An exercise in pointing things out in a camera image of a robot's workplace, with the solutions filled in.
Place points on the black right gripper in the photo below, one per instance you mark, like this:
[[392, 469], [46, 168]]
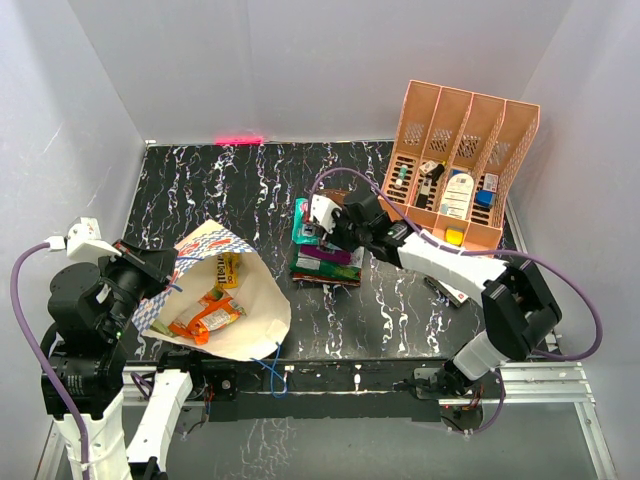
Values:
[[339, 218]]

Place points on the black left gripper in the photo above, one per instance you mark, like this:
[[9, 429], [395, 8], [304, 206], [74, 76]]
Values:
[[157, 261]]

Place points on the purple snack packet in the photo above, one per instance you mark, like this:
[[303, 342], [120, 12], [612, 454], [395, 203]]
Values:
[[336, 256]]

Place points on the green snack bag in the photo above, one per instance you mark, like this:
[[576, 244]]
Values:
[[305, 264]]

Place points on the blue checkered paper bag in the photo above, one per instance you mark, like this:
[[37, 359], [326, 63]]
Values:
[[257, 334]]

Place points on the brown chocolate snack bag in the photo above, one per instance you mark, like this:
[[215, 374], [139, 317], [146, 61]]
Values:
[[340, 197]]

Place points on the teal Fox's candy bag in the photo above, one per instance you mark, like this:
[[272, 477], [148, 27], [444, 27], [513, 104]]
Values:
[[303, 232]]

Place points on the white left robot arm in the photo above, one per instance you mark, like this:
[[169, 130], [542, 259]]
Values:
[[83, 389]]

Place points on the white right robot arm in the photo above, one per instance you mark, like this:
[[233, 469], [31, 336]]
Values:
[[519, 309]]

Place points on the yellow M&M's candy packet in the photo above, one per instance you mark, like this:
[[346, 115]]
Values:
[[227, 265]]

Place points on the white green tube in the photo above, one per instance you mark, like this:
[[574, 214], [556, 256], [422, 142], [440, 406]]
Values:
[[401, 176]]

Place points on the orange candy packet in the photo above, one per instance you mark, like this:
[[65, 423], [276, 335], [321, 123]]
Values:
[[212, 312]]

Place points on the black clip tool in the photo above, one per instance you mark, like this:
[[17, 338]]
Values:
[[430, 173]]

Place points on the yellow sticky note block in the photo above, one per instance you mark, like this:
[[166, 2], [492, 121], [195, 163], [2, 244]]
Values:
[[454, 236]]

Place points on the white labelled card pack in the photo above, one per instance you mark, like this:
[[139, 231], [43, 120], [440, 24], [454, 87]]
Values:
[[457, 196]]

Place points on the pink desk organizer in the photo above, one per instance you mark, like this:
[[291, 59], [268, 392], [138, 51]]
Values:
[[484, 136]]

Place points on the white box with red logo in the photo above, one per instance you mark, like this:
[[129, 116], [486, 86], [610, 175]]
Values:
[[455, 297]]

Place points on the blue small box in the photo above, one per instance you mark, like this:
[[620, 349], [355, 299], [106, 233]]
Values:
[[485, 198]]

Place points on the pink tape strip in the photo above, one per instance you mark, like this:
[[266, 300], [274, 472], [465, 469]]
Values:
[[238, 140]]

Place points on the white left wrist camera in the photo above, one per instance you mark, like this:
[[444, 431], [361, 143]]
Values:
[[83, 242]]

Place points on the aluminium base frame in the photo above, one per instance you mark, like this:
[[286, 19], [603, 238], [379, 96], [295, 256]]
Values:
[[351, 352]]

